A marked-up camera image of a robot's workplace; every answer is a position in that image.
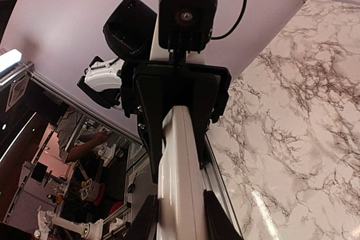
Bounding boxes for front aluminium frame rail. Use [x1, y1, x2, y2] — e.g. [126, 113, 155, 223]
[201, 135, 243, 237]

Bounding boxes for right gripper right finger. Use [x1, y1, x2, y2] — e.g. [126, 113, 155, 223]
[203, 191, 244, 240]

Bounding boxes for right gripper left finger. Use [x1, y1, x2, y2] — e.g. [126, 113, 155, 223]
[123, 195, 158, 240]

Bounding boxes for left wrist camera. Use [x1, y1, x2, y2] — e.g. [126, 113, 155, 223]
[158, 0, 218, 52]

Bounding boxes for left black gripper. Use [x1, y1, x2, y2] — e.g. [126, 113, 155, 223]
[120, 60, 231, 184]

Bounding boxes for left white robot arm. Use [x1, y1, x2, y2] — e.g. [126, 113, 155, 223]
[78, 0, 231, 179]

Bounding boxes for white remote control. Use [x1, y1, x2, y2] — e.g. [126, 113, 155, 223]
[156, 106, 208, 239]

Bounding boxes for person in background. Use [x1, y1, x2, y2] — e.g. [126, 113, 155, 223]
[57, 107, 108, 164]

